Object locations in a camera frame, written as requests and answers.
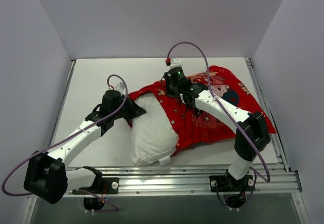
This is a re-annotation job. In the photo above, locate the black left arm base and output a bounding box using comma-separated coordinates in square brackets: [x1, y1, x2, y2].
[96, 176, 119, 195]

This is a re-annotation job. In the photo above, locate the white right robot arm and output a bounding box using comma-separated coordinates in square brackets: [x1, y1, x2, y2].
[153, 66, 276, 190]

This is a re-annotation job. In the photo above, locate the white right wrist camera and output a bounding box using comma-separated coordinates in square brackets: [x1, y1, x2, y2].
[165, 58, 183, 69]

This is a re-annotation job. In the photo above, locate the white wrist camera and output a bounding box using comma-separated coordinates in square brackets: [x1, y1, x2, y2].
[114, 82, 126, 95]
[165, 58, 183, 69]

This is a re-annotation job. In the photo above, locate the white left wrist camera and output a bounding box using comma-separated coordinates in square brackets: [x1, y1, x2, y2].
[114, 82, 126, 95]

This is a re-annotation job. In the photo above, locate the aluminium front mounting rail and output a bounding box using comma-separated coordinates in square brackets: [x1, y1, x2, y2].
[99, 163, 302, 197]

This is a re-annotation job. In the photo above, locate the aluminium side rail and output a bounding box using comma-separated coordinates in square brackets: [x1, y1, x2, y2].
[245, 57, 292, 171]
[39, 59, 75, 151]

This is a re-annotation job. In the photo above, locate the aluminium side rail right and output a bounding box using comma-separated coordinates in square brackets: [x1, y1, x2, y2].
[245, 57, 292, 171]

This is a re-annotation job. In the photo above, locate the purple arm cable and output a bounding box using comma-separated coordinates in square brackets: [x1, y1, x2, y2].
[1, 74, 129, 196]
[167, 41, 271, 183]

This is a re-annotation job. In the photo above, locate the red printed pillowcase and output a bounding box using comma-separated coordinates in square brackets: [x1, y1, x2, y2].
[129, 66, 262, 154]

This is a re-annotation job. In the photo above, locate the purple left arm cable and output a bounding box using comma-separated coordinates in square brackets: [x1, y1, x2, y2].
[1, 74, 129, 196]

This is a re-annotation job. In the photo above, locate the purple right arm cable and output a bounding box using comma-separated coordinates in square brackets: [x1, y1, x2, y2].
[167, 41, 271, 183]

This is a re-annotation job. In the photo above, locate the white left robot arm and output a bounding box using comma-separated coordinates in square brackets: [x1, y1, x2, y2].
[23, 90, 146, 204]

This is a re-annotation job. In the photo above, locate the aluminium side rail left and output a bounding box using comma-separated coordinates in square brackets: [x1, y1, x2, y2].
[39, 59, 75, 151]

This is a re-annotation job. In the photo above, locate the white pillow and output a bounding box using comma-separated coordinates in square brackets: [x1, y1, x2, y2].
[131, 93, 179, 166]

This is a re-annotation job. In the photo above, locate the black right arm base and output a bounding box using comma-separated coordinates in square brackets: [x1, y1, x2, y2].
[209, 175, 255, 193]

